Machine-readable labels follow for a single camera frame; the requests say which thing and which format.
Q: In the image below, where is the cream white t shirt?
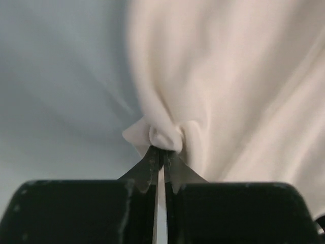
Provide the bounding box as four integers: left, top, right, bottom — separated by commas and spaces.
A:
121, 0, 325, 244

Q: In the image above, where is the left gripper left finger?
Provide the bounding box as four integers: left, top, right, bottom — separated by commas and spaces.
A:
5, 147, 160, 244

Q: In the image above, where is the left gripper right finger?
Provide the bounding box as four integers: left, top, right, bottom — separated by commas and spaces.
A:
162, 151, 314, 243

